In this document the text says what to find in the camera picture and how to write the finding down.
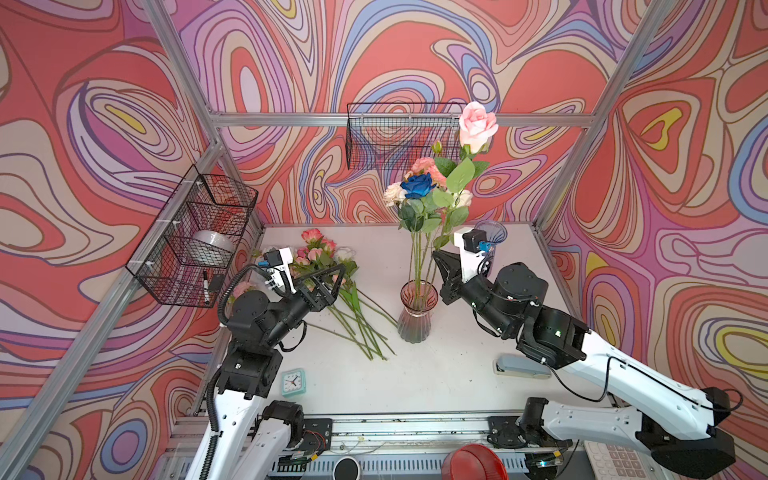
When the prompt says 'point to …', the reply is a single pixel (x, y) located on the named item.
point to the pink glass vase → (418, 297)
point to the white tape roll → (214, 242)
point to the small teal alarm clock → (293, 382)
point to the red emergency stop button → (473, 462)
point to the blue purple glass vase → (495, 232)
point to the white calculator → (611, 462)
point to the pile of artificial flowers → (350, 309)
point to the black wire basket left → (185, 256)
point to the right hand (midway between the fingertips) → (437, 260)
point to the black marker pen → (206, 288)
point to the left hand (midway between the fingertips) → (339, 271)
